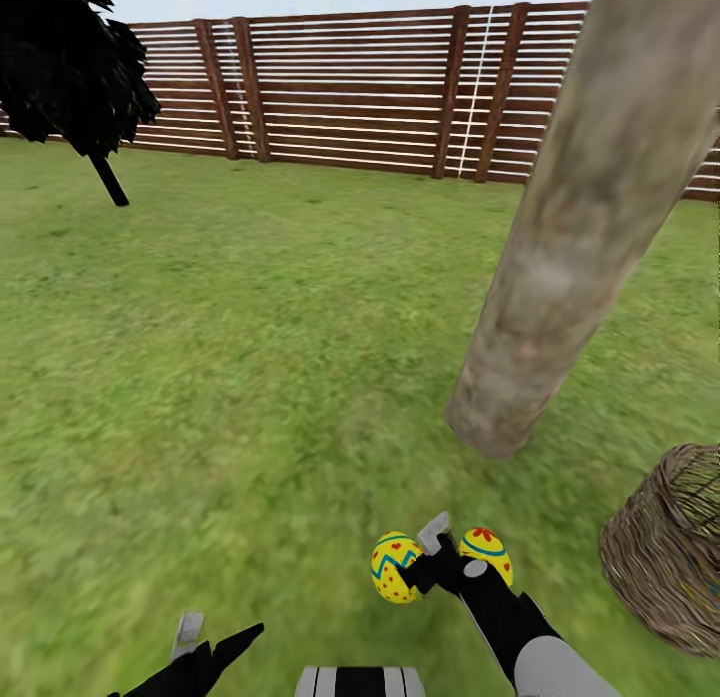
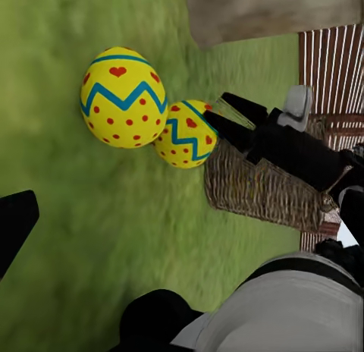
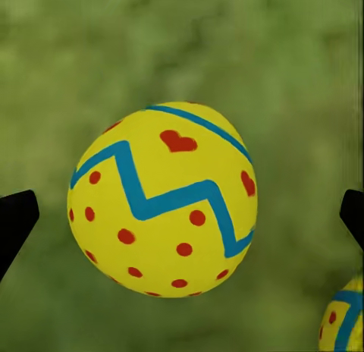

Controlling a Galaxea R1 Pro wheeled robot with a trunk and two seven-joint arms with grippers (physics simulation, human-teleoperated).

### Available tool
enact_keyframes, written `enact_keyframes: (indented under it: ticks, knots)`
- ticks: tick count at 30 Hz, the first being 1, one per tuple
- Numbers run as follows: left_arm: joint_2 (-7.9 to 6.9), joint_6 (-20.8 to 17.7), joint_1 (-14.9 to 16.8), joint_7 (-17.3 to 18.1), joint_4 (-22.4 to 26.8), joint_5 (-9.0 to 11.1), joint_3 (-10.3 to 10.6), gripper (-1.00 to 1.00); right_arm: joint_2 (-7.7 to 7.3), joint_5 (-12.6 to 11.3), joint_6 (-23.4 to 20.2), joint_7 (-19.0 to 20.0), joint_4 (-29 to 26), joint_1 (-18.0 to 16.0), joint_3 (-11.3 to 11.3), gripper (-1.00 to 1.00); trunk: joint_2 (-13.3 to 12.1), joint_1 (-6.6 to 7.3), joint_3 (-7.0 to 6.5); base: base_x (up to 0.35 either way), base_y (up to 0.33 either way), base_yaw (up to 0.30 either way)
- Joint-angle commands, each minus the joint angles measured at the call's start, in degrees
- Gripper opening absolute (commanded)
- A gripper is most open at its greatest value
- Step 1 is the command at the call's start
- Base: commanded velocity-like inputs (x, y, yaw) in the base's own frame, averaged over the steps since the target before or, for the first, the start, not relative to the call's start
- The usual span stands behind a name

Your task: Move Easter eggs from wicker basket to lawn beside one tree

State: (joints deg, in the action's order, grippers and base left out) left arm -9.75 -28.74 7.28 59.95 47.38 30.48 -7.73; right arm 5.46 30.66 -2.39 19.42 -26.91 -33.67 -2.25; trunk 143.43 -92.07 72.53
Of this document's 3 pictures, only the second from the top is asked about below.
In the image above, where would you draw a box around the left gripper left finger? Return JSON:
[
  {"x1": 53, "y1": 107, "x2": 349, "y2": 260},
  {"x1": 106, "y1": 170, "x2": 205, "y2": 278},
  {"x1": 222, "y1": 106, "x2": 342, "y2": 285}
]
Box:
[{"x1": 0, "y1": 190, "x2": 39, "y2": 281}]

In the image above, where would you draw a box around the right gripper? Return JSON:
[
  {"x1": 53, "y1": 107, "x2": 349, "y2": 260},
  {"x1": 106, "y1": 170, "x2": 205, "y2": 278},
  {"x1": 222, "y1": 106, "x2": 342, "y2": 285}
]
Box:
[{"x1": 203, "y1": 92, "x2": 322, "y2": 177}]

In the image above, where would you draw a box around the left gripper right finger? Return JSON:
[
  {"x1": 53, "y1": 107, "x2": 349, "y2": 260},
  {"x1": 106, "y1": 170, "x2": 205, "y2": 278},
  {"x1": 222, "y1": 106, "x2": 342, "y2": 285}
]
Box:
[{"x1": 337, "y1": 189, "x2": 364, "y2": 251}]

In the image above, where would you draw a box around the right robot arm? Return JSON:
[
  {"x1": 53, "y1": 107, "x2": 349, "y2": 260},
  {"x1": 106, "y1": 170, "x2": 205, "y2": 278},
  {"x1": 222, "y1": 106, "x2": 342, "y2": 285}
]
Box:
[{"x1": 203, "y1": 84, "x2": 364, "y2": 209}]

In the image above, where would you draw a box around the easter egg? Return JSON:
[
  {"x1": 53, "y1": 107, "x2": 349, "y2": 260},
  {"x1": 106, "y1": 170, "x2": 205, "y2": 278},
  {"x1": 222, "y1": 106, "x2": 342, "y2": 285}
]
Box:
[
  {"x1": 150, "y1": 100, "x2": 221, "y2": 168},
  {"x1": 80, "y1": 46, "x2": 168, "y2": 149}
]

